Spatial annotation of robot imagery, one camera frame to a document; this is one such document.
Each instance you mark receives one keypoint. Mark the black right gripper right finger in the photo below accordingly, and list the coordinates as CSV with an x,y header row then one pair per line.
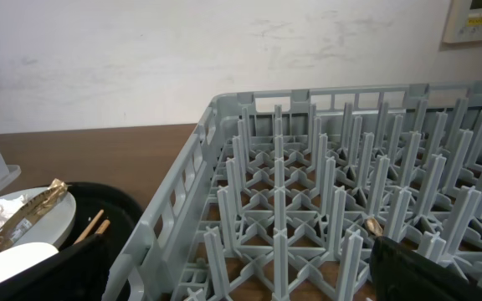
x,y
399,274

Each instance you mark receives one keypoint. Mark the small scrap in rack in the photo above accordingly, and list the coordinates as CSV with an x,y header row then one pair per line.
x,y
374,227

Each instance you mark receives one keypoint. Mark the round black tray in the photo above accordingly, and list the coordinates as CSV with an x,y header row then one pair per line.
x,y
120,209

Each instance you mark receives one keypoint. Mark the wooden chopstick left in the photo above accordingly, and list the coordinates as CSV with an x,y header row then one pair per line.
x,y
90,226

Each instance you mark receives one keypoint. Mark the grey plate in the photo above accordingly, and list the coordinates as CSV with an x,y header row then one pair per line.
x,y
55,226

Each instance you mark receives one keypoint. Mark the pink cup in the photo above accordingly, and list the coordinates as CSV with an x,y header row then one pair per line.
x,y
22,257

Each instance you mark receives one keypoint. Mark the gold snack wrapper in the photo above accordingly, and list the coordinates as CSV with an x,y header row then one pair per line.
x,y
30,213

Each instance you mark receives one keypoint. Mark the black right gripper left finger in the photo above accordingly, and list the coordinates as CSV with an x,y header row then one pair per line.
x,y
79,272

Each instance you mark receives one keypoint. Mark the wall control panel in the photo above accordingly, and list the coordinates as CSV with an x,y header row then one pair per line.
x,y
464,22

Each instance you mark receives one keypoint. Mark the grey dishwasher rack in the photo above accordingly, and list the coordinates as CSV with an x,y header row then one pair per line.
x,y
273,188

